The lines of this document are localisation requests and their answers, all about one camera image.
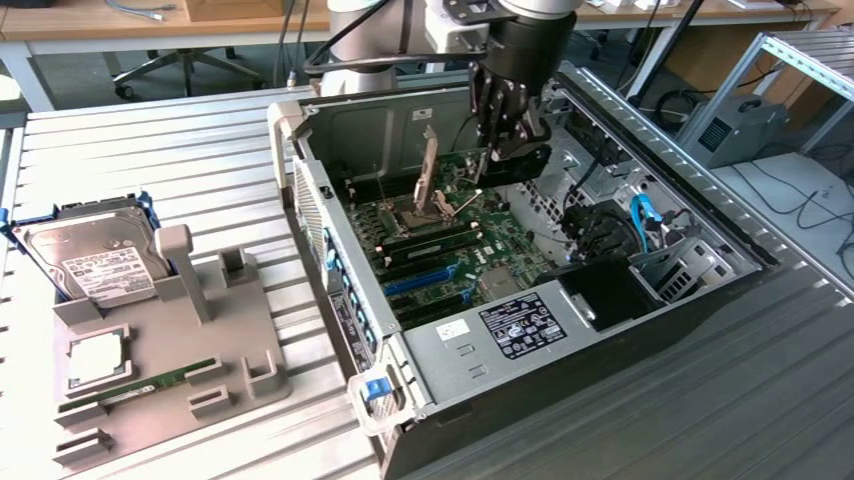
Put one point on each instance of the grey open PC case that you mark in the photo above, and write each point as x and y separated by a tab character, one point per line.
374	130

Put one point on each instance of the grey power supply unit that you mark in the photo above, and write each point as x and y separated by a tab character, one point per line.
461	360

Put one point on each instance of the CPU socket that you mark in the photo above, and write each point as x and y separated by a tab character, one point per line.
401	222

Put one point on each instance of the black RAM stick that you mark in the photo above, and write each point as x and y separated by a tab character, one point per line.
428	250

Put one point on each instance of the blue card retainer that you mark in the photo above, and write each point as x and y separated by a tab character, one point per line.
347	300

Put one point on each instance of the grey chipset heatsink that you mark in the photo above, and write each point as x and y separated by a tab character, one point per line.
501	282

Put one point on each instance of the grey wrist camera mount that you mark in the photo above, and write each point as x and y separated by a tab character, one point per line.
461	35

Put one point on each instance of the grey parts rack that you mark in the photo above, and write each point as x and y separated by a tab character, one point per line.
174	345

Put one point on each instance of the blue disk caddy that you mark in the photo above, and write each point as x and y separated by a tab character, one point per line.
143	210

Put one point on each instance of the cardboard box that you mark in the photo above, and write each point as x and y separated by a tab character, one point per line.
227	10

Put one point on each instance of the thin locking lever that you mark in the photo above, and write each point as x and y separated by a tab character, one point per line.
381	185

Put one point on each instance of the black expansion slot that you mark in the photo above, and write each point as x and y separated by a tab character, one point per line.
441	312
428	300

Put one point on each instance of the black chair base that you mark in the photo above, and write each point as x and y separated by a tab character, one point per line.
590	42

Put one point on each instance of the blue case latch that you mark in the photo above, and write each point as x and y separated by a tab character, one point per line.
375	390

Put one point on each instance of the silver CPU chip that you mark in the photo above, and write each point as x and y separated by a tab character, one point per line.
97	362

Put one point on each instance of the aluminium profile frame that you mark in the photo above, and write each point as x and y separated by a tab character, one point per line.
801	55

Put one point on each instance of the wooden desk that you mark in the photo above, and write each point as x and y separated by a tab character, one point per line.
101	25
634	17

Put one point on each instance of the blue expansion slot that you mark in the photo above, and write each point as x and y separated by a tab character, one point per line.
417	282

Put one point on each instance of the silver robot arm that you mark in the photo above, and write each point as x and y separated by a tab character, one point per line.
361	30

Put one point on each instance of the green graphics card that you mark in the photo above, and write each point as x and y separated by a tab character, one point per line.
428	170

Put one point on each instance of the black slanted pole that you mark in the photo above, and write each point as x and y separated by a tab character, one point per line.
688	15

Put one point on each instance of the grey control box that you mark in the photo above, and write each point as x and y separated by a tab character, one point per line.
741	130

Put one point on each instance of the green RAM stick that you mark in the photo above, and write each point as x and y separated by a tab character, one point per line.
167	375

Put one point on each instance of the green motherboard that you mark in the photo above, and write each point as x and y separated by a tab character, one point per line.
497	240

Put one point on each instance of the black office chair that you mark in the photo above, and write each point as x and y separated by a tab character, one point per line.
181	65

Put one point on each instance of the metal disk bay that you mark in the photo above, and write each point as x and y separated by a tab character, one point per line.
681	275

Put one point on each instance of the metal drive cage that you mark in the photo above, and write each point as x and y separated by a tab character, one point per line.
548	195

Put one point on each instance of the white side table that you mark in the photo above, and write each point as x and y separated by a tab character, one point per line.
768	210

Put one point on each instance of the metal socket cover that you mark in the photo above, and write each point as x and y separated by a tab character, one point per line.
461	202

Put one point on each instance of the black RAM slot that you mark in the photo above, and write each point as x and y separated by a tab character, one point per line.
428	235

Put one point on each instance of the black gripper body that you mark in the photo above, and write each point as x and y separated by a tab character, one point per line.
534	45

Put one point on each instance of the silver hard disk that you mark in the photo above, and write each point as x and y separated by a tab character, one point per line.
87	245

